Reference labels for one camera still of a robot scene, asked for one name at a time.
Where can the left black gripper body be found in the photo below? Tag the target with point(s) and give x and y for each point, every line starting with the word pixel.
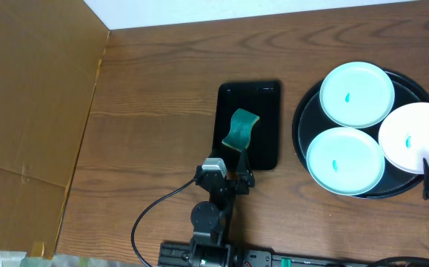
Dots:
pixel 231 184

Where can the green yellow sponge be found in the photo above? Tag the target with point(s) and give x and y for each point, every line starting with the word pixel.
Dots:
pixel 241 125

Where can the white plate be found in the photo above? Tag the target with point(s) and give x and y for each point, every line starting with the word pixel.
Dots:
pixel 404 137

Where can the mint green plate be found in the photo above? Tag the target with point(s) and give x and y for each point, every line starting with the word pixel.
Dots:
pixel 357 95
pixel 345 161

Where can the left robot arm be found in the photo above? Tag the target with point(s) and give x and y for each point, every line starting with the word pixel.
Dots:
pixel 211 219

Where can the black rectangular water tray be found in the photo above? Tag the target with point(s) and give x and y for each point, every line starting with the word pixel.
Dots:
pixel 262 98

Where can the brown cardboard panel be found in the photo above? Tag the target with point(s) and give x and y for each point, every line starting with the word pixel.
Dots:
pixel 50 56

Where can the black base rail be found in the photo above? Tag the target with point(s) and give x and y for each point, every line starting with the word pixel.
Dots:
pixel 177 255

